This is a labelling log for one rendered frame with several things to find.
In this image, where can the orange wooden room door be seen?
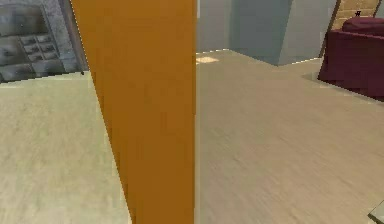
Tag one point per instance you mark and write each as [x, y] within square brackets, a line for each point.
[143, 100]

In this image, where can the dark red sofa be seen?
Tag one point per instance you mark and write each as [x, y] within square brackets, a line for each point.
[356, 56]

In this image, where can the small black object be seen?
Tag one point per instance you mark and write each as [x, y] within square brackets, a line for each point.
[358, 13]

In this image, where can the pale grey table corner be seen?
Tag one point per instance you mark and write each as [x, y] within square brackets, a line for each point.
[378, 213]

